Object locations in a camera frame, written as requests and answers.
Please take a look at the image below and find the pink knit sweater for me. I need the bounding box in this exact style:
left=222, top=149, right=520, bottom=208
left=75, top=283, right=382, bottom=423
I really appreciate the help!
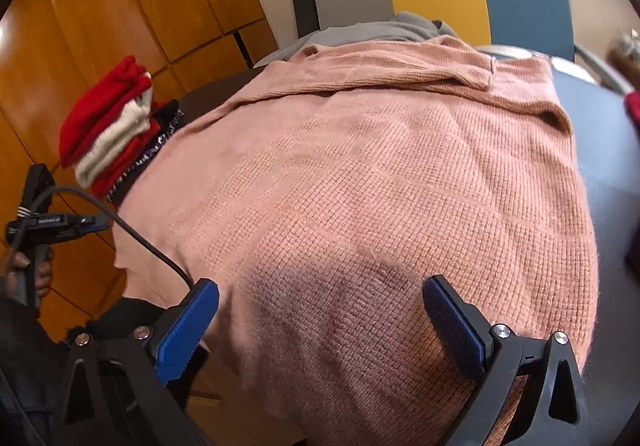
left=114, top=36, right=598, bottom=445

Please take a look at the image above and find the folded red white clothes stack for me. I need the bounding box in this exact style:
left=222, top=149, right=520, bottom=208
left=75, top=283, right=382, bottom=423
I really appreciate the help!
left=58, top=56, right=183, bottom=200

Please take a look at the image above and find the person's left hand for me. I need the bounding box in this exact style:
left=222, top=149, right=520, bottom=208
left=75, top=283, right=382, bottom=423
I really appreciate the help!
left=4, top=247, right=56, bottom=300

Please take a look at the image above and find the red garment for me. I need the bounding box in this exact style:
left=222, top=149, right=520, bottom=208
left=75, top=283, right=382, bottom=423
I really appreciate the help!
left=625, top=91, right=640, bottom=128

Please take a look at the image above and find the grey cardigan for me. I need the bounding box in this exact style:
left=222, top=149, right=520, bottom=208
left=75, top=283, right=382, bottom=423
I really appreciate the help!
left=254, top=11, right=457, bottom=68

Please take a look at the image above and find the black cable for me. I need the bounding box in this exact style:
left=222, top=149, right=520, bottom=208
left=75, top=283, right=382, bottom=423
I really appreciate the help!
left=8, top=186, right=196, bottom=289

